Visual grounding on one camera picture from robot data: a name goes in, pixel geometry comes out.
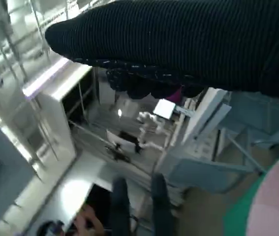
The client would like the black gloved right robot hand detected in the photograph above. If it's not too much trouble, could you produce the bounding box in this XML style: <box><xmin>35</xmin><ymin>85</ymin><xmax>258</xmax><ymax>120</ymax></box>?
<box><xmin>44</xmin><ymin>0</ymin><xmax>279</xmax><ymax>100</ymax></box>

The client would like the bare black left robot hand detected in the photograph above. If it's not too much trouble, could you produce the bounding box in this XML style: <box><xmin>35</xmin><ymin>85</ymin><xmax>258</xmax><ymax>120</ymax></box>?
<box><xmin>111</xmin><ymin>173</ymin><xmax>173</xmax><ymax>236</ymax></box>

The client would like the pink bowl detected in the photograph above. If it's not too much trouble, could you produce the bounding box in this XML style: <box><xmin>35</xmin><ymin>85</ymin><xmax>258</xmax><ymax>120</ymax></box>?
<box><xmin>246</xmin><ymin>142</ymin><xmax>279</xmax><ymax>236</ymax></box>

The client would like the person's hand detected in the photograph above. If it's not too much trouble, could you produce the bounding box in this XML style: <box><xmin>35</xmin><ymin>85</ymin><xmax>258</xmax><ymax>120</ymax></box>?
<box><xmin>76</xmin><ymin>204</ymin><xmax>105</xmax><ymax>236</ymax></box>

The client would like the white cabinet with dark openings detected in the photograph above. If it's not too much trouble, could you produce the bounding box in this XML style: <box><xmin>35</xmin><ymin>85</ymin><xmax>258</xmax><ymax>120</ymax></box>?
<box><xmin>22</xmin><ymin>66</ymin><xmax>94</xmax><ymax>182</ymax></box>

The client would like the green cutting mat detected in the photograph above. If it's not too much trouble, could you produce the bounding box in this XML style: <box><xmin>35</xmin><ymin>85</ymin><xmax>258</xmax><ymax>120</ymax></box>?
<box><xmin>221</xmin><ymin>172</ymin><xmax>270</xmax><ymax>236</ymax></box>

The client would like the white pipe frame rack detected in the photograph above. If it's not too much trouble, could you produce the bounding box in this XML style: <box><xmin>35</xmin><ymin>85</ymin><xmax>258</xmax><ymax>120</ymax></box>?
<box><xmin>0</xmin><ymin>0</ymin><xmax>81</xmax><ymax>173</ymax></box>

